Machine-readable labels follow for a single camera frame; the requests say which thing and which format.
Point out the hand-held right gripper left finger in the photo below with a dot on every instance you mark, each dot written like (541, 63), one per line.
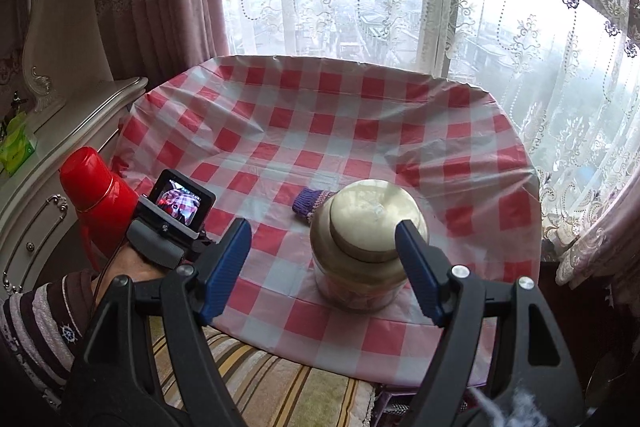
(225, 267)

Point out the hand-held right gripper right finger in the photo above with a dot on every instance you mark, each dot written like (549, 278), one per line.
(415, 262)

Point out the glass jar with metal lid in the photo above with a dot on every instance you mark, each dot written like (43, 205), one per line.
(365, 217)

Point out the person's left forearm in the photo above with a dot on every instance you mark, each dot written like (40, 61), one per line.
(45, 322)

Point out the red thermos jug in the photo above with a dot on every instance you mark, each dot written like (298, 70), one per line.
(95, 192)

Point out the white ornate dresser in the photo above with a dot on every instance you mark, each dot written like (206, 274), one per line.
(45, 217)

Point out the striped velvet cushion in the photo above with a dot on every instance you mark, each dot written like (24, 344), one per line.
(270, 382)

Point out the red white checkered tablecloth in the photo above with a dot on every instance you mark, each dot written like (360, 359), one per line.
(300, 127)

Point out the green packet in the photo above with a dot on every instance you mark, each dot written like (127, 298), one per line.
(15, 147)

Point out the sheer lace curtain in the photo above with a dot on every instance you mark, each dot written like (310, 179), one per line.
(575, 82)

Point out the white ornate mirror frame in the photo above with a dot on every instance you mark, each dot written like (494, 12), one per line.
(45, 82)

